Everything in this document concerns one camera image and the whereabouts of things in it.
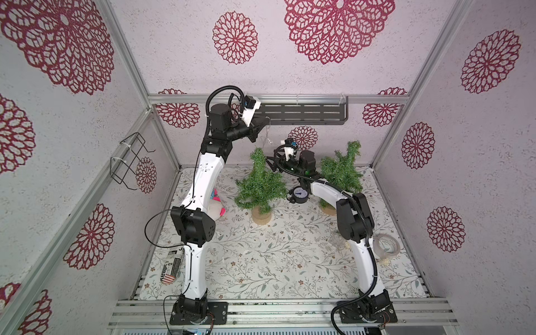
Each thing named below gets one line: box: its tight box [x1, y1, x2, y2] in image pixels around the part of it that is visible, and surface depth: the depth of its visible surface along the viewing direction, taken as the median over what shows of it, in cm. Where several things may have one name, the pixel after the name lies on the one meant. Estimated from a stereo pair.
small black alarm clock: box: [286, 185, 310, 204], surface depth 108 cm
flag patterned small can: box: [160, 247, 185, 285], surface depth 82 cm
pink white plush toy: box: [207, 188, 227, 222], surface depth 99 cm
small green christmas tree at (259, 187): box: [234, 147, 287, 226], surface depth 80 cm
